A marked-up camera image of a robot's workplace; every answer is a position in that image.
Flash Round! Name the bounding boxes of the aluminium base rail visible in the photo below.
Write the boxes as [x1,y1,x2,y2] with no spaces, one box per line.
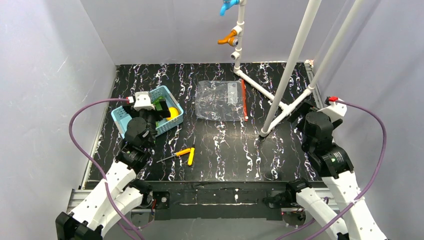
[66,188,342,220]

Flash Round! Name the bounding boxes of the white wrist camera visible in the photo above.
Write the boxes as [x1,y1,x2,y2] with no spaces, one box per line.
[126,91,156,111]
[322,96,347,123]

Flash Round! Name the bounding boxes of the light blue plastic basket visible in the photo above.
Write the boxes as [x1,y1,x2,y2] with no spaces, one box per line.
[111,85,184,137]

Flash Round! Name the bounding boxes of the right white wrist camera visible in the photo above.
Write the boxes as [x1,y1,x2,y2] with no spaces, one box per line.
[322,96,347,123]

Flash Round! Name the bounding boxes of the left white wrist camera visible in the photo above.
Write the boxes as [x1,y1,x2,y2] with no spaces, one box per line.
[126,91,156,111]

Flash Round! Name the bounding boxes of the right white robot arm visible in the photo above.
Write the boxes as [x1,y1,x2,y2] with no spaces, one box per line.
[263,96,386,240]

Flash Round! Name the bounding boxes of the orange faucet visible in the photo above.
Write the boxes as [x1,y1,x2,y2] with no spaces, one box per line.
[217,30,239,47]

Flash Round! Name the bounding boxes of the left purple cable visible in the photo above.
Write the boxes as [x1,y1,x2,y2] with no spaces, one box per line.
[68,97,157,240]

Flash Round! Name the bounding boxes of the clear zip top bag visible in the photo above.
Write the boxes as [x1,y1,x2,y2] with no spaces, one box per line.
[194,79,247,122]

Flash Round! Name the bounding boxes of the yellow lemon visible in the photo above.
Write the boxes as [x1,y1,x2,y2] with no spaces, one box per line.
[166,107,180,121]

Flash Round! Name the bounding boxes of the white pvc pipe frame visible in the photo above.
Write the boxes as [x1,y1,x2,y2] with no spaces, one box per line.
[230,0,365,138]

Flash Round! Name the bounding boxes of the yellow handle screwdriver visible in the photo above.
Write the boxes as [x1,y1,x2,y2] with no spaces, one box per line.
[187,138,196,166]

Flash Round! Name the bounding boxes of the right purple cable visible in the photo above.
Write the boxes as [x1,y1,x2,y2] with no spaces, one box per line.
[274,100,388,240]

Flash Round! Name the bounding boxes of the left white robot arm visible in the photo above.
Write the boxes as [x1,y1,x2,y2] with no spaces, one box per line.
[55,96,172,240]

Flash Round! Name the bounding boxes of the blue faucet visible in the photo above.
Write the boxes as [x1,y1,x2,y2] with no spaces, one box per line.
[219,0,240,17]

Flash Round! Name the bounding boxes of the purple cable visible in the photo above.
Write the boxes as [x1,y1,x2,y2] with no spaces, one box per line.
[68,97,157,240]
[274,100,388,240]

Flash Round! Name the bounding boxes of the orange handle screwdriver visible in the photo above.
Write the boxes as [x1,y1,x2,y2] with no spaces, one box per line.
[157,148,191,163]

